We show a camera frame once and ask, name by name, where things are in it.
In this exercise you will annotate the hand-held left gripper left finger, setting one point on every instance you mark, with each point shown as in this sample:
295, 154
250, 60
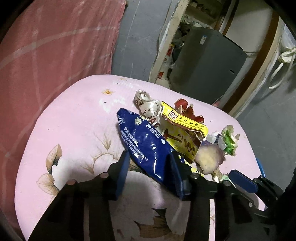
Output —
122, 172

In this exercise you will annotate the white glove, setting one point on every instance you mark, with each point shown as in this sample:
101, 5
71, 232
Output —
286, 54

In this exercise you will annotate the pink floral cushion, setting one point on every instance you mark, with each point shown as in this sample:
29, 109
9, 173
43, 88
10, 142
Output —
76, 115

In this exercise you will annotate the green and white wrapper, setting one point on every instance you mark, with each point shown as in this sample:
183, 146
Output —
229, 141

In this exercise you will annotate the white and red sack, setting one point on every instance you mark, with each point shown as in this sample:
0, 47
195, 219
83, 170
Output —
163, 69

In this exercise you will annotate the brown wooden door frame post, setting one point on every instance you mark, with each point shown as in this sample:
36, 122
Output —
256, 69

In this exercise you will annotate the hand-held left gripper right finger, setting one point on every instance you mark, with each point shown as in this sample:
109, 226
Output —
175, 176

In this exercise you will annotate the white paper scrap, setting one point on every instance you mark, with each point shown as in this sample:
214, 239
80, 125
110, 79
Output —
212, 138

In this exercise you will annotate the yellow snack packet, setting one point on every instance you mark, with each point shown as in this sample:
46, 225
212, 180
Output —
182, 139

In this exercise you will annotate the blue snack packet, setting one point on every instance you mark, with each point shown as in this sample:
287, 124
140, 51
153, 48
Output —
143, 141

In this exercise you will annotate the crumpled white patterned wrapper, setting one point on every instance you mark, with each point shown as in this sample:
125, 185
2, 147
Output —
148, 107

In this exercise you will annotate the cream door frame post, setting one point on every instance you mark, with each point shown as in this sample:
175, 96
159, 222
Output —
166, 41

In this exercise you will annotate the red patterned blanket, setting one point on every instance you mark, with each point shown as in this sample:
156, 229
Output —
57, 46

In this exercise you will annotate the torn red wrapper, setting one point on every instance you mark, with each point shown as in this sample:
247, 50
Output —
182, 103

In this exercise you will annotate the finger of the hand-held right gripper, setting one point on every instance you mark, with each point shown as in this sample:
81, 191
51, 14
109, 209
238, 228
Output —
242, 182
260, 167

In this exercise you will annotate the grey appliance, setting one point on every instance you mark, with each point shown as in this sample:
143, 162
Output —
208, 60

